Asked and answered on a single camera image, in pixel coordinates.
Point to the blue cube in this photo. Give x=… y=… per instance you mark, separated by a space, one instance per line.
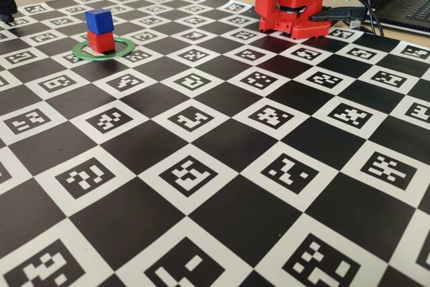
x=99 y=21

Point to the red cube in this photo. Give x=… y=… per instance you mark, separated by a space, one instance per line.
x=100 y=41

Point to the red robot arm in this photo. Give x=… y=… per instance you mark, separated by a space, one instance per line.
x=268 y=4

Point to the small grey adapter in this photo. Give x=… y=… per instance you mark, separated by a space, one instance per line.
x=355 y=24

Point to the checkerboard marker mat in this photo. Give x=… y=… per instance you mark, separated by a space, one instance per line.
x=235 y=213

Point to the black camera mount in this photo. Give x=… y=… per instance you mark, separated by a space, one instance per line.
x=6 y=1

